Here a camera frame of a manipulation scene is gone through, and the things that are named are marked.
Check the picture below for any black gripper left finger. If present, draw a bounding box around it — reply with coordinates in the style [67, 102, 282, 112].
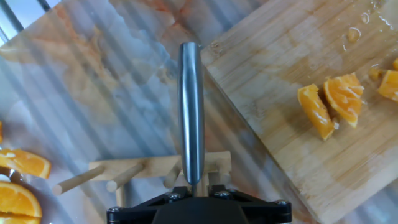
[106, 185, 191, 224]

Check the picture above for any wooden cutting board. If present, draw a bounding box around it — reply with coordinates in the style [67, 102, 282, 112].
[200, 0, 398, 224]

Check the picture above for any steel cleaver knife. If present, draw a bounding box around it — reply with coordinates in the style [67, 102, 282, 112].
[177, 42, 206, 197]

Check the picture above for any marble pattern plastic mat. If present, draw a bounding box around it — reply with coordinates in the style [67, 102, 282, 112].
[0, 0, 398, 224]

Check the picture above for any wooden peg rack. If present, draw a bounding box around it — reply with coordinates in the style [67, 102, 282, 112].
[52, 151, 233, 208]

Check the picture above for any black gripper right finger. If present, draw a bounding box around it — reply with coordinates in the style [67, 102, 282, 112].
[210, 185, 292, 224]

